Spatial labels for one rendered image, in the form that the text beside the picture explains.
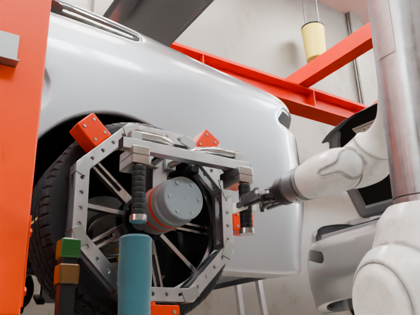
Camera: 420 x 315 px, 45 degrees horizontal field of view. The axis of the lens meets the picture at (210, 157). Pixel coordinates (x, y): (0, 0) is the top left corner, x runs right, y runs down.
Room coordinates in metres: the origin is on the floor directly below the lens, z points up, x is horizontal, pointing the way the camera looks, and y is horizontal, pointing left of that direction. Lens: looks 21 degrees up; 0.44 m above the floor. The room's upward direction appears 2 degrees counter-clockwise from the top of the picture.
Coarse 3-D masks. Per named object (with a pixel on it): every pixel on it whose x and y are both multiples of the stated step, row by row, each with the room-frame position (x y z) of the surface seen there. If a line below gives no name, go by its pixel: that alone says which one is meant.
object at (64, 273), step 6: (60, 264) 0.97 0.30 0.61; (66, 264) 0.98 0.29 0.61; (72, 264) 0.99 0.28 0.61; (78, 264) 0.99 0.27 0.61; (54, 270) 1.00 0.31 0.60; (60, 270) 0.97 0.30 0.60; (66, 270) 0.98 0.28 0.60; (72, 270) 0.99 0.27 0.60; (78, 270) 0.99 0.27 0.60; (54, 276) 1.00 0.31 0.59; (60, 276) 0.97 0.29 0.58; (66, 276) 0.98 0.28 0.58; (72, 276) 0.99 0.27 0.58; (78, 276) 0.99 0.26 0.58; (54, 282) 1.00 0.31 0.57; (60, 282) 0.98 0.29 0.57; (66, 282) 0.98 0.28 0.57; (72, 282) 0.99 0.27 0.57
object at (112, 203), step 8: (88, 200) 1.80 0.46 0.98; (96, 200) 1.82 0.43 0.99; (104, 200) 1.83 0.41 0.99; (112, 200) 1.85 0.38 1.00; (128, 208) 1.89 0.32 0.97; (88, 216) 1.80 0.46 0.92; (96, 216) 1.82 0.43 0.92; (104, 216) 1.79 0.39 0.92; (112, 216) 1.81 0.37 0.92; (88, 224) 1.80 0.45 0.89; (96, 224) 1.77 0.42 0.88; (104, 224) 1.79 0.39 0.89; (112, 224) 1.81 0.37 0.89; (136, 224) 1.91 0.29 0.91; (88, 232) 1.80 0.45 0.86; (96, 232) 1.77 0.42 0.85; (104, 240) 1.79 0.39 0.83; (104, 248) 1.79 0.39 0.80; (112, 248) 1.81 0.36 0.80; (112, 256) 1.84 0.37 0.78; (112, 264) 1.86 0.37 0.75
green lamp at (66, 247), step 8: (64, 240) 0.97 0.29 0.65; (72, 240) 0.98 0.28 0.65; (80, 240) 0.99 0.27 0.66; (56, 248) 1.00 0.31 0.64; (64, 248) 0.98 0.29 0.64; (72, 248) 0.98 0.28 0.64; (80, 248) 0.99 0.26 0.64; (56, 256) 1.00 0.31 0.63; (64, 256) 0.98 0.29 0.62; (72, 256) 0.99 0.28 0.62
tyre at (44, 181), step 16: (112, 128) 1.49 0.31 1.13; (160, 128) 1.59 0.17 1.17; (64, 160) 1.40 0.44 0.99; (48, 176) 1.41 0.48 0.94; (64, 176) 1.40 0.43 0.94; (32, 192) 1.57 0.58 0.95; (48, 192) 1.39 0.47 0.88; (64, 192) 1.41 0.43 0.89; (208, 192) 1.69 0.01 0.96; (32, 208) 1.48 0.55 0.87; (48, 208) 1.39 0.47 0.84; (64, 208) 1.41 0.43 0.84; (32, 224) 1.47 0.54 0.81; (48, 224) 1.39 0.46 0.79; (64, 224) 1.41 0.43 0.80; (32, 240) 1.50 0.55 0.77; (48, 240) 1.39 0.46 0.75; (32, 256) 1.53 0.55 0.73; (48, 256) 1.42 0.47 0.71; (48, 272) 1.48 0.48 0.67; (80, 272) 1.44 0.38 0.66; (48, 288) 1.56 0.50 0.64; (80, 288) 1.44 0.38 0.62; (96, 288) 1.47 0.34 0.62; (208, 288) 1.68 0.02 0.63; (80, 304) 1.51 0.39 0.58; (96, 304) 1.47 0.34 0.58; (112, 304) 1.50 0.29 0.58; (160, 304) 1.58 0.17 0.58; (176, 304) 1.61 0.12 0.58; (192, 304) 1.65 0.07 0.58
